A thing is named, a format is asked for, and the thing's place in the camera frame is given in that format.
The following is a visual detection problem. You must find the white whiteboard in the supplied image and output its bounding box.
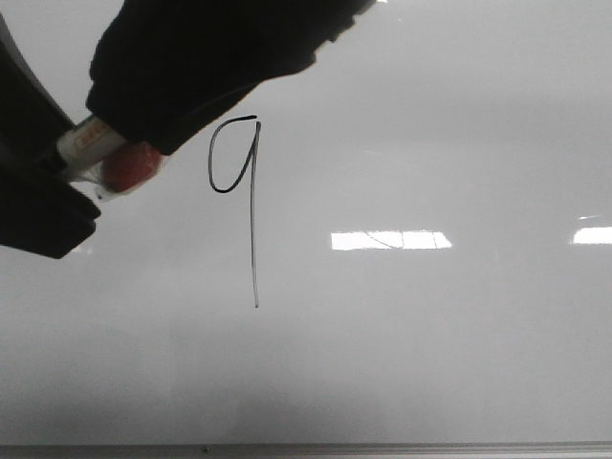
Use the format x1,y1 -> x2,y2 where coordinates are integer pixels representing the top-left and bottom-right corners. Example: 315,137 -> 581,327
1,1 -> 611,445

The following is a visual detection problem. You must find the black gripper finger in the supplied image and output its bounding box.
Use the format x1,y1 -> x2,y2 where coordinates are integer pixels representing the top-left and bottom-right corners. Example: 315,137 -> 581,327
86,1 -> 372,155
1,21 -> 100,259

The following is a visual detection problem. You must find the white black whiteboard marker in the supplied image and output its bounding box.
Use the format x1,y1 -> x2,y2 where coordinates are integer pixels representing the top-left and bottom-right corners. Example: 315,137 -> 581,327
37,115 -> 167,201

